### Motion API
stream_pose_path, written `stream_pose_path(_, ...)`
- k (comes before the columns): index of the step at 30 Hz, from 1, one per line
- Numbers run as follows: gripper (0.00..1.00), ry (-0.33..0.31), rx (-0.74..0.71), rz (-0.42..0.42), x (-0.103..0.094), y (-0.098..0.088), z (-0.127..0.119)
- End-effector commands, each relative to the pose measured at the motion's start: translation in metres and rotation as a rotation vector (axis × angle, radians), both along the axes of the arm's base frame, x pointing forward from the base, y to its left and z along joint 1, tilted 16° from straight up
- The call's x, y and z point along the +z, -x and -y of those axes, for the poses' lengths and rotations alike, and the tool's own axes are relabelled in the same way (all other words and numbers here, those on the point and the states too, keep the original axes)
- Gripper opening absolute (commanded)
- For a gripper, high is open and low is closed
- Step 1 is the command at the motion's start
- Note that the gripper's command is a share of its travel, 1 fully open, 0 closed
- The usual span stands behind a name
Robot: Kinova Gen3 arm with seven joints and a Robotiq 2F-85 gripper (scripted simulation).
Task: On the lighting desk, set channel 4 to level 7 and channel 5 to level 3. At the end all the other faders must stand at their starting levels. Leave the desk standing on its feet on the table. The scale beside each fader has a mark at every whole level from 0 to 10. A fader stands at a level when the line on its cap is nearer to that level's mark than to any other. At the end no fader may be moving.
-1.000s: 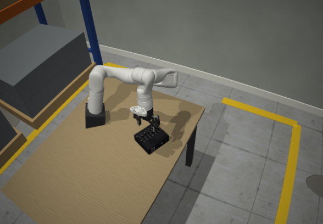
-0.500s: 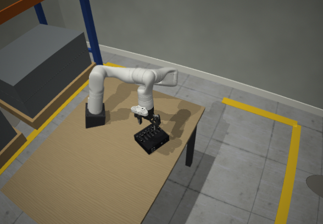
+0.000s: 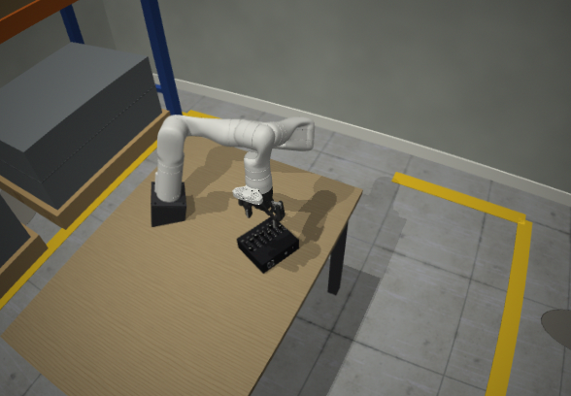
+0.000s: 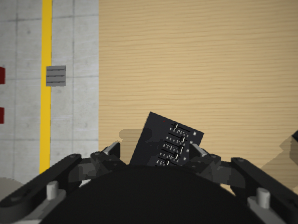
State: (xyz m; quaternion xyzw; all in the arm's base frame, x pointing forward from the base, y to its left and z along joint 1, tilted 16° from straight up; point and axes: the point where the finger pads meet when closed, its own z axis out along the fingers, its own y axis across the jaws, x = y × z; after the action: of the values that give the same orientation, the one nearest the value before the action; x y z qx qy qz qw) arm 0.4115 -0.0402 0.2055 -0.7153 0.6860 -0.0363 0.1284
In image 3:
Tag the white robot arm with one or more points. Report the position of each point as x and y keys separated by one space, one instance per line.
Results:
x=247 y=134

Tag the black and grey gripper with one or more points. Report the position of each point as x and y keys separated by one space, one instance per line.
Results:
x=268 y=202

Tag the black lighting desk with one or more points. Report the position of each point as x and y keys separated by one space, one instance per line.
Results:
x=266 y=246

